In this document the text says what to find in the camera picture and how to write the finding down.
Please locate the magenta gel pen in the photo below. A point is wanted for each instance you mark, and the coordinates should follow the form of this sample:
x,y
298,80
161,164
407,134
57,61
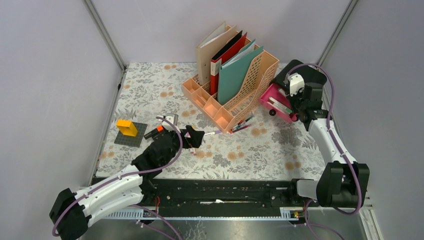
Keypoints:
x,y
241,128

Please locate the left aluminium frame post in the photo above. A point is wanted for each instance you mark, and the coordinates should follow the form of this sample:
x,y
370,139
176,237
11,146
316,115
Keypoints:
x,y
104,33

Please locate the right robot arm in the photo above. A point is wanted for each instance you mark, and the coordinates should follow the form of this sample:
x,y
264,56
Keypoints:
x,y
344,181

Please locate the yellow building block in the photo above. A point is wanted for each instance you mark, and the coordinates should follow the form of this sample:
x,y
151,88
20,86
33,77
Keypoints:
x,y
127,127

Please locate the teal file folder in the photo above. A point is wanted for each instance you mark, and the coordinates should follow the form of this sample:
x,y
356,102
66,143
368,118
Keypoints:
x,y
233,72

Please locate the green gel pen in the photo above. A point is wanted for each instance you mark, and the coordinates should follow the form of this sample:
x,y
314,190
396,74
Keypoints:
x,y
247,119

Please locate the right aluminium frame post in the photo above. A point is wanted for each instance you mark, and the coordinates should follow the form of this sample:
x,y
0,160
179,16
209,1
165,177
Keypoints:
x,y
337,31

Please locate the orange gel pen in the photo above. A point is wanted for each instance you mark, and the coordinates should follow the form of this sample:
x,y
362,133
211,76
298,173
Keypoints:
x,y
237,125

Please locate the peach plastic file organizer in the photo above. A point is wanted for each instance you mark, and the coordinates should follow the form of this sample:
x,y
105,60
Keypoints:
x,y
260,73

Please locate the aluminium frame post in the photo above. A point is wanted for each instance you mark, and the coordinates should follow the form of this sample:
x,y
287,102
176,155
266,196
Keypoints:
x,y
337,31
104,33

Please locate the beige file binder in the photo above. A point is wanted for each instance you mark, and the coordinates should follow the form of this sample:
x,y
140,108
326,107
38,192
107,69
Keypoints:
x,y
209,46

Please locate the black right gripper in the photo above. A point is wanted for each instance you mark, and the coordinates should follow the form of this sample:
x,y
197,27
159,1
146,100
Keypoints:
x,y
300,93

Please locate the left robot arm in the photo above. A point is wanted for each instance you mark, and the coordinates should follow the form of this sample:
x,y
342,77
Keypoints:
x,y
74,212

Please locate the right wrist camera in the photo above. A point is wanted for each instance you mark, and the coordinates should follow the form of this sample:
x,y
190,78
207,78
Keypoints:
x,y
296,84

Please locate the grey slotted cable duct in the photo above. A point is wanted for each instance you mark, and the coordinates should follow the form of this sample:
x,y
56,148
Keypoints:
x,y
208,213

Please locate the pink drawer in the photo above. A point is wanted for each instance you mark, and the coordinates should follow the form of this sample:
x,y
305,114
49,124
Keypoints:
x,y
272,91

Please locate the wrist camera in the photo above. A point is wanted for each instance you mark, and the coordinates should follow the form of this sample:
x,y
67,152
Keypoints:
x,y
172,118
296,84

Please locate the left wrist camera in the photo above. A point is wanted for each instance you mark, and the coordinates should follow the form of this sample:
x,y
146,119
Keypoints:
x,y
172,118

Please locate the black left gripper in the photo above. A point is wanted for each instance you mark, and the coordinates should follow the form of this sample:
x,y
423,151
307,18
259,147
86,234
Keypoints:
x,y
194,139

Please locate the white marker purple cap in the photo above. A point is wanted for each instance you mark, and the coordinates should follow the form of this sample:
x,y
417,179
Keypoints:
x,y
212,133

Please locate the orange cap black highlighter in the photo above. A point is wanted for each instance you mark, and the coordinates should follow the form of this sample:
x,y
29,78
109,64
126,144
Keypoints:
x,y
154,132

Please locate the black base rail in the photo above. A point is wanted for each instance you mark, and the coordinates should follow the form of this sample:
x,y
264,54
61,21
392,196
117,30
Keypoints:
x,y
193,193

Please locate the floral tablecloth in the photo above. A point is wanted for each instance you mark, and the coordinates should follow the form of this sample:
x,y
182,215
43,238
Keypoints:
x,y
270,149

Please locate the white marker red-brown cap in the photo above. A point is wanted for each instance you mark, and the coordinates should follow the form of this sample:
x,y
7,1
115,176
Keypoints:
x,y
271,99

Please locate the white marker dark green cap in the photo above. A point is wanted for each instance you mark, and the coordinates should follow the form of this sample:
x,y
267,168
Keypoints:
x,y
282,92

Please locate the black pink drawer unit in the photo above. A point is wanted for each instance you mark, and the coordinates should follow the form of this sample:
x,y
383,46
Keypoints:
x,y
308,72

